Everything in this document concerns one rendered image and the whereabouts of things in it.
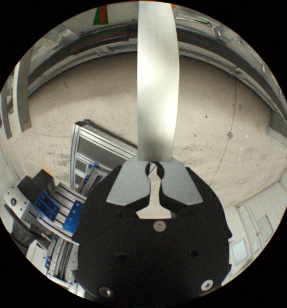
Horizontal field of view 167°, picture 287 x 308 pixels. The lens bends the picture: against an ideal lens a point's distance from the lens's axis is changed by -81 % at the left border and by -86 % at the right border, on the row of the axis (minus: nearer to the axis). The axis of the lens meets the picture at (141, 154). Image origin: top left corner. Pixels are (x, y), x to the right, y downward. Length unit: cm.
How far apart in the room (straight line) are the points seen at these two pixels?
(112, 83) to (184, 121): 78
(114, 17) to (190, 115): 95
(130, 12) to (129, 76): 75
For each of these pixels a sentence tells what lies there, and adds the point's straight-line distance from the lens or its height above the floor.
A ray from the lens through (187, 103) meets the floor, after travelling 101.
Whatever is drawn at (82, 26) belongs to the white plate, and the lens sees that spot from 35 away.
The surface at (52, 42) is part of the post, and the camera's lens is 42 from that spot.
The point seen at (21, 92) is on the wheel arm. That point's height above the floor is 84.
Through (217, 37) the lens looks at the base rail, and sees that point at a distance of 39.
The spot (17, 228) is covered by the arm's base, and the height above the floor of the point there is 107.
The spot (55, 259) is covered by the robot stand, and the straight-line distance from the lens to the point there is 67.
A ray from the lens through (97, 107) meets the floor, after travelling 105.
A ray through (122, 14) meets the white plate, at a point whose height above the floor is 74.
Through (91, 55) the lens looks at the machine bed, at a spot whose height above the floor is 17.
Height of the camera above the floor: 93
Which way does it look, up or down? 59 degrees down
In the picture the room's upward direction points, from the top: 174 degrees counter-clockwise
